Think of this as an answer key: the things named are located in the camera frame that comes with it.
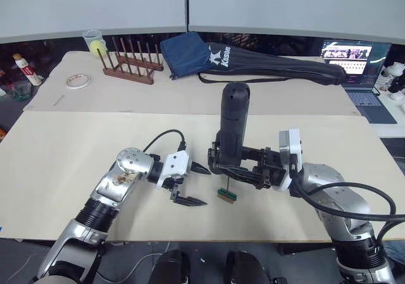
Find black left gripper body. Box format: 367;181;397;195
163;173;188;202

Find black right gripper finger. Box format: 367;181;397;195
207;140;266;171
210;164;264;188

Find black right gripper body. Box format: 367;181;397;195
251;146;290;190

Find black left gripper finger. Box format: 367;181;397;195
189;161;212;175
173;195;208;207

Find black electric screwdriver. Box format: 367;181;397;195
217;82;251;190

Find dark rounded shape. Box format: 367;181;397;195
153;249;191;284
225;250;271;284

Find black racket bag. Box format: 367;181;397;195
198;42;347;86

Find navy blue fabric bag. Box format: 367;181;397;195
159;32;216;81

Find brown wooden peg rack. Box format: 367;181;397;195
97;36;165;86

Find open blue laptop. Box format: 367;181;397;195
319;39;398;125

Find white tape roll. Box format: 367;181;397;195
66;72;92;90

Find blue fabric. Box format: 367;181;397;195
383;239;405;261

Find white black figurines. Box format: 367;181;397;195
378;61;405;101

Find yellow ball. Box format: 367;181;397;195
89;40;106;54

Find black partition strip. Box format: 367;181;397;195
183;0;191;34

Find clear plastic measuring cup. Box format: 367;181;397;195
82;30;107;58

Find clear green box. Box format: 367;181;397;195
5;80;33;102

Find white bottle red label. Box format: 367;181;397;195
12;52;44;87

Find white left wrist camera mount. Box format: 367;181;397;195
156;151;192;189

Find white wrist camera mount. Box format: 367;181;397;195
277;127;305;193
156;151;192;189

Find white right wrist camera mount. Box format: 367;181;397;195
277;127;305;193

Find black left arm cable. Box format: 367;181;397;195
144;129;187;154

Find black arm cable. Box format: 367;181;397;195
292;166;405;253
144;129;187;154

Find white floor cable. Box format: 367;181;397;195
94;252;163;282

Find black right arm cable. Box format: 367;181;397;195
292;166;405;253

